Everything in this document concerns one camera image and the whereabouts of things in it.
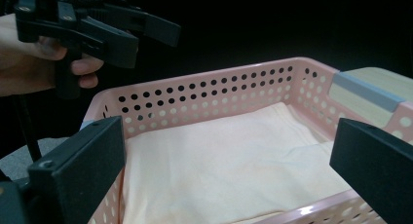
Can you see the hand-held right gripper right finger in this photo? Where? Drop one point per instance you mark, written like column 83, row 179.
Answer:
column 376, row 165

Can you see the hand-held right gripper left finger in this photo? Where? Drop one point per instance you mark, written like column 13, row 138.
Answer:
column 81, row 168

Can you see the pink perforated plastic basket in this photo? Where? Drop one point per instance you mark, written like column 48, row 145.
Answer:
column 227, row 87

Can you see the pink cloth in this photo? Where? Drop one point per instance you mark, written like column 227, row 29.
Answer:
column 211, row 168

